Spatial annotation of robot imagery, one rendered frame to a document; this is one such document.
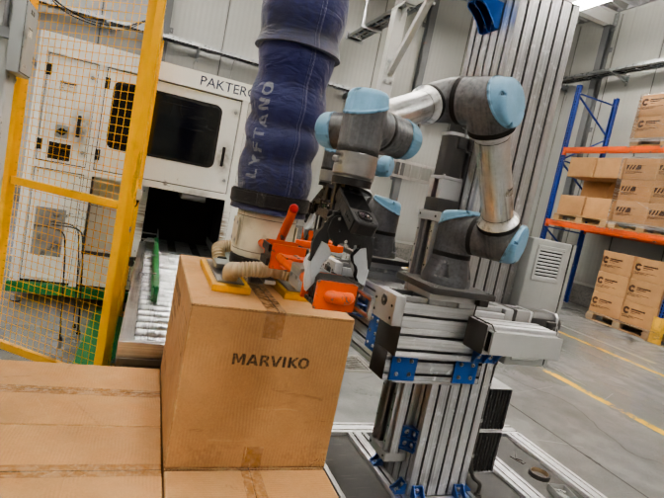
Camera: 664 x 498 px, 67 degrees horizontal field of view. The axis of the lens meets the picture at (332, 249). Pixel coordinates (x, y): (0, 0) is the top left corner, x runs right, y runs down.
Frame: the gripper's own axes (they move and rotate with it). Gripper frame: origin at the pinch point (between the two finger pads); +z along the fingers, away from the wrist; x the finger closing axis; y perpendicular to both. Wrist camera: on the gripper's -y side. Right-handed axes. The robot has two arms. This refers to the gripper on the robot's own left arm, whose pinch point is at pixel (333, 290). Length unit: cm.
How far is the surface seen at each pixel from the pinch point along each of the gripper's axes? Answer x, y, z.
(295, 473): -11, 28, 53
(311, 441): -15, 30, 45
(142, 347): 27, 96, 48
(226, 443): 7, 30, 46
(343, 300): 0.3, -5.7, 0.3
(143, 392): 25, 71, 53
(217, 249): 11, 72, 7
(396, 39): -166, 376, -175
